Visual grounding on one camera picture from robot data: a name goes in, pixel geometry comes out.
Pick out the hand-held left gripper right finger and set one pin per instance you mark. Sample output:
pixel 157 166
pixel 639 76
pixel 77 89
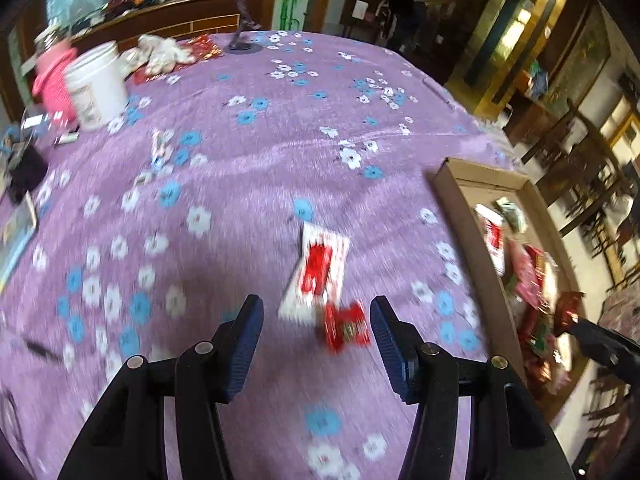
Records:
pixel 392 355

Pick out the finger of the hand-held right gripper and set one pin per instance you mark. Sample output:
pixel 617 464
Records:
pixel 605 350

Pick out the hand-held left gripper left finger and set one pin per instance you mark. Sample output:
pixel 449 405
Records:
pixel 245 355

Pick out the small red snack packet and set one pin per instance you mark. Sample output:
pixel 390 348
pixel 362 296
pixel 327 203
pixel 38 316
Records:
pixel 345 327

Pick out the pile of mixed snacks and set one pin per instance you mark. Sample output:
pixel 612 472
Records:
pixel 530 280

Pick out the white red green-trimmed packet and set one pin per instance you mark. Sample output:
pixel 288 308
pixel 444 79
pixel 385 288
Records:
pixel 315 270

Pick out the shallow cardboard box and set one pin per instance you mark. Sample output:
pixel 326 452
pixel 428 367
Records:
pixel 462 220

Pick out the white red serrated snack packet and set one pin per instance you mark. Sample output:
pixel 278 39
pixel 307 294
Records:
pixel 492 240

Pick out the grey green snack packet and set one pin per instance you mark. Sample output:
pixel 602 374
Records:
pixel 512 212

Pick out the wooden chair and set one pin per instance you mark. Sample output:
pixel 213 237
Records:
pixel 615 240
pixel 575 170

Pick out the black ballpoint pen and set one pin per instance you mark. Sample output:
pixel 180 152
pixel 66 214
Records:
pixel 42 351

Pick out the blue white candy wrapper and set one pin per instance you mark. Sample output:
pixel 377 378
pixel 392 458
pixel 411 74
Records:
pixel 161 150

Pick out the purple floral tablecloth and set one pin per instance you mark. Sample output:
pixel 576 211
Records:
pixel 300 135

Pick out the small silver metal object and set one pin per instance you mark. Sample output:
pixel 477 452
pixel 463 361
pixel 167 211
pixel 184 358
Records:
pixel 67 138

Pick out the black box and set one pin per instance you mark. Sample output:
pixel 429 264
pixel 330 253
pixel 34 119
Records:
pixel 27 172

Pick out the white plastic bucket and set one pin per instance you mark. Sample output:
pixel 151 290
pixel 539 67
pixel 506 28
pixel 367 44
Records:
pixel 95 85

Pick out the red gold paper packet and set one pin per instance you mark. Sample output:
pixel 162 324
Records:
pixel 205 47

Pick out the white cotton gloves bundle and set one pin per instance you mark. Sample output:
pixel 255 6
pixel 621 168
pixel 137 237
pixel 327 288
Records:
pixel 160 52

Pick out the clear plastic cup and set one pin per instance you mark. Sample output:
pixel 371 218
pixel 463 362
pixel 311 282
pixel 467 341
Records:
pixel 35 120

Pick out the gold framed glass cabinet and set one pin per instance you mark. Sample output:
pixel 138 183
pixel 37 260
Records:
pixel 500 35

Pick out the jar in pink knit cover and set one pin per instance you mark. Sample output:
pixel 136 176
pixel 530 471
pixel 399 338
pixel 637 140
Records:
pixel 50 80

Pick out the wooden sideboard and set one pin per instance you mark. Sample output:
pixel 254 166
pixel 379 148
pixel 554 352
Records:
pixel 175 15

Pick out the white wall plate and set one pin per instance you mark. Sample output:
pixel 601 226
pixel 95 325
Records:
pixel 360 9

